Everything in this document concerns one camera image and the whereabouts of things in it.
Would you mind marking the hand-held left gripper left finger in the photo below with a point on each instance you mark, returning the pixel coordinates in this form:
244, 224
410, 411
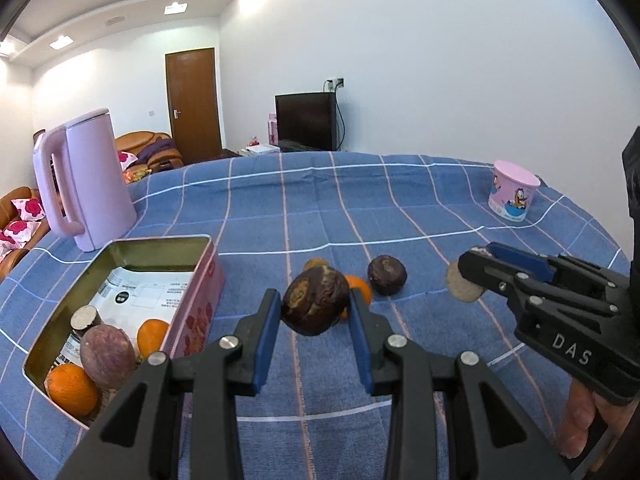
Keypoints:
267, 340

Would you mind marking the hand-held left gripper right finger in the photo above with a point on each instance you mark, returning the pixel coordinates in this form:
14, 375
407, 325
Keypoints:
362, 340

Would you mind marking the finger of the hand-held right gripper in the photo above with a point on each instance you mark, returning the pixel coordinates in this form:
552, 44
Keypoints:
490, 272
520, 257

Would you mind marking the orange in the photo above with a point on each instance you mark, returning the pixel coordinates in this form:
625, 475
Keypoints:
152, 337
361, 289
72, 390

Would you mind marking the small brown wrinkled fruit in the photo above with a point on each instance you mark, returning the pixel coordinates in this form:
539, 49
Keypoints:
314, 263
315, 305

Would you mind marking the dark brown passion fruit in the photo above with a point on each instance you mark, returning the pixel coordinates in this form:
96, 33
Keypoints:
387, 275

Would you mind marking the pink metal tin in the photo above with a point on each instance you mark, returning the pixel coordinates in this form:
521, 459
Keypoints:
150, 252

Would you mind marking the purple passion fruit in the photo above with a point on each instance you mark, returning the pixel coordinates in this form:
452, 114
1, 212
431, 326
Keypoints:
107, 357

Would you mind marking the person's right hand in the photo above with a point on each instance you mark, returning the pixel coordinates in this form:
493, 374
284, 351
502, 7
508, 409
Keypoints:
575, 425

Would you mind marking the pink cartoon cup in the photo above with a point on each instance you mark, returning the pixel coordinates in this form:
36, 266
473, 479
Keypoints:
512, 192

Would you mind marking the printed paper leaflet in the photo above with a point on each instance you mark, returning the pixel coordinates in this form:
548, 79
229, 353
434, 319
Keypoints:
150, 295

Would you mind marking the blue checked tablecloth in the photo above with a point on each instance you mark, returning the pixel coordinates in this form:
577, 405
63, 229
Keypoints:
350, 195

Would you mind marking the white flat box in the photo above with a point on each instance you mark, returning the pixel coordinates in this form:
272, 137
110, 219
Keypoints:
260, 149

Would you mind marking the pink gift bag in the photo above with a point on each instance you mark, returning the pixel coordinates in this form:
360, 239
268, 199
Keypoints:
272, 130

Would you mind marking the purple cloth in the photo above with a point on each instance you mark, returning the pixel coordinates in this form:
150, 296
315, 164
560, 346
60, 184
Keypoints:
157, 152

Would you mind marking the black television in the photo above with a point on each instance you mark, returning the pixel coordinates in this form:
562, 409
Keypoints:
305, 120

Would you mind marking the white cushion red flowers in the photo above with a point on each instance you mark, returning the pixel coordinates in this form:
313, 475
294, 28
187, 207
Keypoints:
17, 234
27, 208
127, 160

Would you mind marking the pink electric kettle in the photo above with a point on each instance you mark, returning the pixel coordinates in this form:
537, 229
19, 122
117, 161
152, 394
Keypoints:
95, 180

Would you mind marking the brown leather armchair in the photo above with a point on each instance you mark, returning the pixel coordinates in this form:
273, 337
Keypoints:
135, 140

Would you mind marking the brown wooden door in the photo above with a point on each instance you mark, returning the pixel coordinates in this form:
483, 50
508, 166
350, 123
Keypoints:
192, 105

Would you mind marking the brown leather sofa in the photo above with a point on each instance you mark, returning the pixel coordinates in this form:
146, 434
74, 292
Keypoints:
22, 260

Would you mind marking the recessed ceiling light panel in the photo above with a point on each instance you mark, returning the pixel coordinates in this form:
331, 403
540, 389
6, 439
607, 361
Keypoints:
61, 41
176, 8

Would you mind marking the wall socket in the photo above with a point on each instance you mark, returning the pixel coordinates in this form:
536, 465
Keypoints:
334, 82

